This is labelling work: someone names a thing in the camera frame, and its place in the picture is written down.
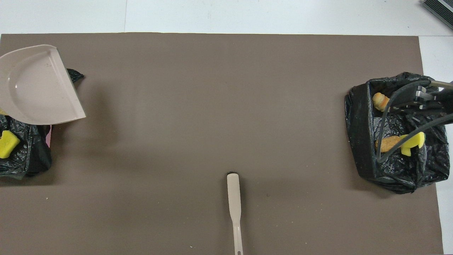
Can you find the black bag lined bin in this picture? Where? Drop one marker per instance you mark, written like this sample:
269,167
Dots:
400,173

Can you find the crumpled black trash bag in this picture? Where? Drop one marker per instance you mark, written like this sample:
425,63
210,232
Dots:
32,156

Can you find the brown table mat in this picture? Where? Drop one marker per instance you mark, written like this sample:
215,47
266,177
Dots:
212,124

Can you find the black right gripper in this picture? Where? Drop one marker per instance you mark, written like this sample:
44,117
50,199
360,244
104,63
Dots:
446,101

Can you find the dark grey ribbed box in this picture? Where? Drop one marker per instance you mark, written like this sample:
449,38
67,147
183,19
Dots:
442,9

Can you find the brown bread roll toy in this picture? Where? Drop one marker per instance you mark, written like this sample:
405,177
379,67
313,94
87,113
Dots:
389,143

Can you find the yellow sponge chunk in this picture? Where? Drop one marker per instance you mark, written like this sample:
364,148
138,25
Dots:
9,143

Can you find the beige plastic dustpan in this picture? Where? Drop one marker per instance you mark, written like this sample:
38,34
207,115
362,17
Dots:
39,88

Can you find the pink plastic bin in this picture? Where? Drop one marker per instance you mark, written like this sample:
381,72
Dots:
49,136

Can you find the beige hand brush black bristles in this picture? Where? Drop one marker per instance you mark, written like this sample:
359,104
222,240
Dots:
234,198

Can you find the croissant toy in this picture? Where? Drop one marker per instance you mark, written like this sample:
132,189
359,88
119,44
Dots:
379,101

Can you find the notched yellow sponge piece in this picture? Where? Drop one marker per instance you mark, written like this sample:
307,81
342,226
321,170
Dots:
416,140

